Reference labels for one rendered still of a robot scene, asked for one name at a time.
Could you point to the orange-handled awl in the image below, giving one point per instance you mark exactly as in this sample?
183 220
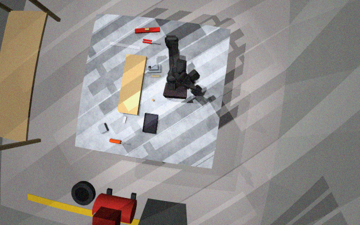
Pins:
115 141

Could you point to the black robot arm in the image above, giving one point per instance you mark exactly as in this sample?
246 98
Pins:
176 65

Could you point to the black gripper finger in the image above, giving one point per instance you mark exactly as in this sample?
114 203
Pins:
188 83
198 92

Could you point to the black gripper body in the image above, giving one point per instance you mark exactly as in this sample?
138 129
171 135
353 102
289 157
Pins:
182 76

